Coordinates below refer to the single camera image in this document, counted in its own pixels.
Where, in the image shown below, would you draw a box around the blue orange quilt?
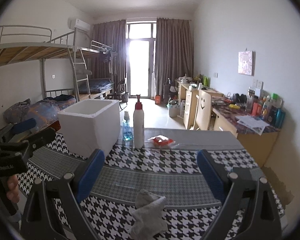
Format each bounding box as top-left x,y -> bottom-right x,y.
3,94 -> 77,133

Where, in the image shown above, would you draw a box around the metal bunk bed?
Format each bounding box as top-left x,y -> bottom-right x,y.
0,24 -> 114,101

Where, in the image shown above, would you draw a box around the teal bottles on desk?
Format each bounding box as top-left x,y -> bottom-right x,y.
268,106 -> 286,128

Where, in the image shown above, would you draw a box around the brown curtain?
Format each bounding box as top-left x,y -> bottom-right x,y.
154,18 -> 194,96
90,20 -> 127,86

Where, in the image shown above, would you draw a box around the white waste bin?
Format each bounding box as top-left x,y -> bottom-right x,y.
167,99 -> 180,118

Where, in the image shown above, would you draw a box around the grey sock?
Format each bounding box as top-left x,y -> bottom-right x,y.
130,189 -> 168,239

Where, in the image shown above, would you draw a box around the wooden desk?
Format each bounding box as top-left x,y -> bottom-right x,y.
175,80 -> 280,167

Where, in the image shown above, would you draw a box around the black folding chair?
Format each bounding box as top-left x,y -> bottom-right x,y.
107,77 -> 129,111

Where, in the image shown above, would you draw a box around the person's left hand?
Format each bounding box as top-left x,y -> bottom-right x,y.
0,174 -> 20,204

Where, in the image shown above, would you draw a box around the white air conditioner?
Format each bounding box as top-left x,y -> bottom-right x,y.
69,18 -> 90,33

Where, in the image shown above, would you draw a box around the blue liquid spray bottle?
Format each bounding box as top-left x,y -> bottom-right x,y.
122,111 -> 133,141

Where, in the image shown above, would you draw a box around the brown right curtain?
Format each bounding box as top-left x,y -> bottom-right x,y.
154,18 -> 194,96

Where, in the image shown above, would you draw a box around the orange box on floor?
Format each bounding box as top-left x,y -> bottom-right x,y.
154,95 -> 161,105

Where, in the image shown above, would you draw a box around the brown left curtain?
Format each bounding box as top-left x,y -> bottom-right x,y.
90,20 -> 127,86

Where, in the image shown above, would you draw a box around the houndstooth table cloth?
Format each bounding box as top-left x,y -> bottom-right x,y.
14,127 -> 288,240

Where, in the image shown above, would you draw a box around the pink wall picture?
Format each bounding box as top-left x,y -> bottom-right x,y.
238,50 -> 253,76

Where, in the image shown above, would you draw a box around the white styrofoam box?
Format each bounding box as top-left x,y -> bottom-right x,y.
57,99 -> 121,158

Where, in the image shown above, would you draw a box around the wooden smiley face chair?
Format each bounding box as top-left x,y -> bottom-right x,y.
194,90 -> 212,131

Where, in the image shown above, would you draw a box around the white pump lotion bottle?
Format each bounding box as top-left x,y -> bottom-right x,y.
133,94 -> 145,149

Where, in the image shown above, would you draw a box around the red snack wrapper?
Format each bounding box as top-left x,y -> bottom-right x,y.
147,135 -> 175,147

